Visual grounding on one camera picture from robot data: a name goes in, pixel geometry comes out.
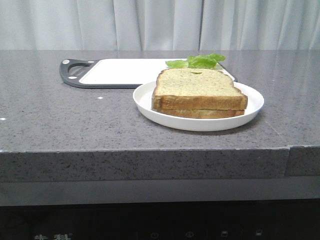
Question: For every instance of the grey white curtain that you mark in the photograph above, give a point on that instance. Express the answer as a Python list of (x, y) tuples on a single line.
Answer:
[(159, 25)]

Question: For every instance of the white cutting board grey rim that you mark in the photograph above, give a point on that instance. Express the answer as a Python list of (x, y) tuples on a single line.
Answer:
[(111, 73)]

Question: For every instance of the bread slice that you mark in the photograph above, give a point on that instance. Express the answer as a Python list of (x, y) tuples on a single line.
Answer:
[(201, 89), (201, 113)]

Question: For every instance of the green lettuce leaf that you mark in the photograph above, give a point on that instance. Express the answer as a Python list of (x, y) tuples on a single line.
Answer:
[(197, 62)]

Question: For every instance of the white round plate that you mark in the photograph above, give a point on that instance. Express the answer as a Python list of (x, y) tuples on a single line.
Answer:
[(142, 96)]

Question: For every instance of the black appliance control panel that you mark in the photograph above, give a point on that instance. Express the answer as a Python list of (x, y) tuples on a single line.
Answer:
[(215, 220)]

